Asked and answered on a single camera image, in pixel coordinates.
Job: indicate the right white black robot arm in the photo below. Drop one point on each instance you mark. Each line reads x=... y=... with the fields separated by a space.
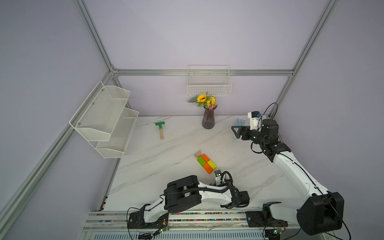
x=322 y=210

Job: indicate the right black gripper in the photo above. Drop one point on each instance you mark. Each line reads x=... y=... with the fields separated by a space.
x=245 y=129

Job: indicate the green rectangular block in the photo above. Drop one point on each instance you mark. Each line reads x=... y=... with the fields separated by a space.
x=201 y=161

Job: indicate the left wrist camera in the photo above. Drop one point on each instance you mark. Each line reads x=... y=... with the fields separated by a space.
x=218 y=178

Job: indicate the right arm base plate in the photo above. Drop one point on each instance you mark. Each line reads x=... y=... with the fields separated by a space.
x=263 y=218

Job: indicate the dark ribbed glass vase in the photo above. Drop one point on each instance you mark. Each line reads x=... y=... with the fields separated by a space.
x=208 y=121

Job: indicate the yellow rectangular block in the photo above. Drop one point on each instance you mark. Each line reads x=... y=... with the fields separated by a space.
x=212 y=165

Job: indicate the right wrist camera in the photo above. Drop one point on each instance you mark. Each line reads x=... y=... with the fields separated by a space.
x=254 y=117

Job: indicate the white wire wall basket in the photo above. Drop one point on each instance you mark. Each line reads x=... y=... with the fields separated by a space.
x=212 y=80

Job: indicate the orange block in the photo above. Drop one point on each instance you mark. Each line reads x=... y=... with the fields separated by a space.
x=208 y=168
x=205 y=158

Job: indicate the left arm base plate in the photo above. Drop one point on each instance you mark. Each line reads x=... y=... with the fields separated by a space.
x=147 y=217

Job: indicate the light blue toy fork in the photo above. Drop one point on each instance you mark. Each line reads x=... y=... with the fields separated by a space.
x=240 y=122

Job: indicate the yellow artificial flower bouquet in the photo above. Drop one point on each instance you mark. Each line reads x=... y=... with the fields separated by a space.
x=205 y=101

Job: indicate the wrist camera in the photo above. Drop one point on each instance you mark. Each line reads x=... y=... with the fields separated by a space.
x=254 y=117
x=218 y=178

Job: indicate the tan wooden triangle block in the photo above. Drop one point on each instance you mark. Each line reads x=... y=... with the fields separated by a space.
x=198 y=154

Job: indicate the aluminium front rail frame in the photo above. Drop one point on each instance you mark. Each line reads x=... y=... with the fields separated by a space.
x=193 y=225

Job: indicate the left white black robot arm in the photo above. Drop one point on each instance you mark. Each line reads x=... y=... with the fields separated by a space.
x=186 y=193

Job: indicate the white two-tier mesh shelf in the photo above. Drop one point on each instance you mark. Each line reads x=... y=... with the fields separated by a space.
x=105 y=121

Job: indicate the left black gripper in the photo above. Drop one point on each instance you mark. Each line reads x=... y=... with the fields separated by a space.
x=229 y=183

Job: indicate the green toy rake wooden handle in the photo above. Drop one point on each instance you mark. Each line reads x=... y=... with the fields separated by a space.
x=160 y=125

